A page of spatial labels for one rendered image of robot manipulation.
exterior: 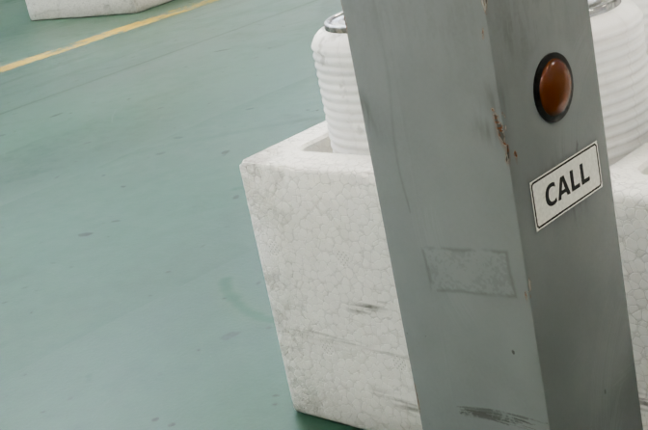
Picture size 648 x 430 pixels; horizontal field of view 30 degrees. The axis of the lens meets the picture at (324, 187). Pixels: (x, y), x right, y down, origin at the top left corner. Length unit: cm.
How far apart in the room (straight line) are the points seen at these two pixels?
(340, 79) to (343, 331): 16
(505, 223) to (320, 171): 26
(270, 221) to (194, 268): 37
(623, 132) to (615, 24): 6
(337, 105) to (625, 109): 18
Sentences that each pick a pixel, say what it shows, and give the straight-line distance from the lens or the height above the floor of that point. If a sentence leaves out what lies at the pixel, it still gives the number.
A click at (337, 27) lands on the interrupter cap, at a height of 25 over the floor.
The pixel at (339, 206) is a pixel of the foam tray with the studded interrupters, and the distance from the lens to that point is 71.
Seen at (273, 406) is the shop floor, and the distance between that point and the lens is 84.
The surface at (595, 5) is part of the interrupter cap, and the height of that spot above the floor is 25.
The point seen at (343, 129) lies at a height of 19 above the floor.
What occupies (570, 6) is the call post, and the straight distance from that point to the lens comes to 48.
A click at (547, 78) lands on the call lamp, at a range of 47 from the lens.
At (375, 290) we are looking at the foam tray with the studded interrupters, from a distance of 72.
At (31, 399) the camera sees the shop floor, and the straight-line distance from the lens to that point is 96.
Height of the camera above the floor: 38
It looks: 17 degrees down
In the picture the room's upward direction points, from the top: 12 degrees counter-clockwise
